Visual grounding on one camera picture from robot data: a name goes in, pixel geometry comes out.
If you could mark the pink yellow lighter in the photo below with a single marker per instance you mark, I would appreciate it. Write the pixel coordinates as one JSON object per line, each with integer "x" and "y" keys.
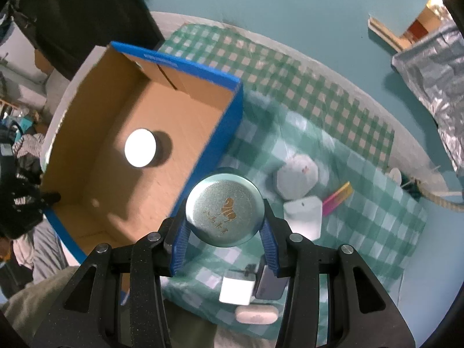
{"x": 339, "y": 194}

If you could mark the green checkered cloth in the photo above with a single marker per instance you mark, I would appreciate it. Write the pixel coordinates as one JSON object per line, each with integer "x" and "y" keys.
{"x": 326, "y": 116}

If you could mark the white round puck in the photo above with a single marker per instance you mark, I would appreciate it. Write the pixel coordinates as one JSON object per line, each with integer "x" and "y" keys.
{"x": 139, "y": 148}

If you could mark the grey striped bedding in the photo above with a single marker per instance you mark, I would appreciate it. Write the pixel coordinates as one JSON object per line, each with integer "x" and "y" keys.
{"x": 43, "y": 246}

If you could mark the wooden strip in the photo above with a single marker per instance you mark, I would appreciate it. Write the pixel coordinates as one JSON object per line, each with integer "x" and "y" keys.
{"x": 384, "y": 34}

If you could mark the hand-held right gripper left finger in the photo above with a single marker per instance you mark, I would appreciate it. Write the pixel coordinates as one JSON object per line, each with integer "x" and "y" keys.
{"x": 179, "y": 248}

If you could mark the round green tin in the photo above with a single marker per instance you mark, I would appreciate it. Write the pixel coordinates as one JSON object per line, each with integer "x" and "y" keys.
{"x": 223, "y": 210}

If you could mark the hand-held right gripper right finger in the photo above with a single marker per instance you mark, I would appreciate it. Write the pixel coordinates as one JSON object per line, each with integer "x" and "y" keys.
{"x": 270, "y": 250}

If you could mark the small white cap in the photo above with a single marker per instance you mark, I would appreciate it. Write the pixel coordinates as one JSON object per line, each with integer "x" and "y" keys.
{"x": 395, "y": 176}

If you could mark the black panel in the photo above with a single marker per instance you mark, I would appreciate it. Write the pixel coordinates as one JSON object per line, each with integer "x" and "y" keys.
{"x": 90, "y": 7}

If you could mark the grey charger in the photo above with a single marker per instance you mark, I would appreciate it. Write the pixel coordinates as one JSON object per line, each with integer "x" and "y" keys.
{"x": 270, "y": 286}

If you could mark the olive cloth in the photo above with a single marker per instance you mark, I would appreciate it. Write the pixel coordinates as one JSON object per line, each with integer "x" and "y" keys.
{"x": 36, "y": 301}

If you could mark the white oval case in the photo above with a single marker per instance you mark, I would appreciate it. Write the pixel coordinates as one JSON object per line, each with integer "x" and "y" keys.
{"x": 255, "y": 313}

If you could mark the striped clothes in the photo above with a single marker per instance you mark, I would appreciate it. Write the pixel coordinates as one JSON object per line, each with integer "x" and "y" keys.
{"x": 27, "y": 148}

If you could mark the white octagonal box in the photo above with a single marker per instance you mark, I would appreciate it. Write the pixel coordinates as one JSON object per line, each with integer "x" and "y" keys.
{"x": 295, "y": 177}

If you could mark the small white charger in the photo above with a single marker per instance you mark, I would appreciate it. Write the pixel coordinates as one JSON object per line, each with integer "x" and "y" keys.
{"x": 235, "y": 290}

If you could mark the large white charger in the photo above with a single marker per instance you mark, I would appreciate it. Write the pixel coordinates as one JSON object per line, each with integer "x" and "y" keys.
{"x": 303, "y": 219}

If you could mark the brown cardboard piece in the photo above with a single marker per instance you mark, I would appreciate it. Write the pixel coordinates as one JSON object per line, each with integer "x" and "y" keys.
{"x": 43, "y": 61}

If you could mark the blue cardboard box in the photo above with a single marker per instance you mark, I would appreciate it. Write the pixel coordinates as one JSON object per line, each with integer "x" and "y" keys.
{"x": 119, "y": 203}

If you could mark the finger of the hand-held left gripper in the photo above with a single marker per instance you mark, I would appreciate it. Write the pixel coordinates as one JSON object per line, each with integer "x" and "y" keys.
{"x": 49, "y": 197}

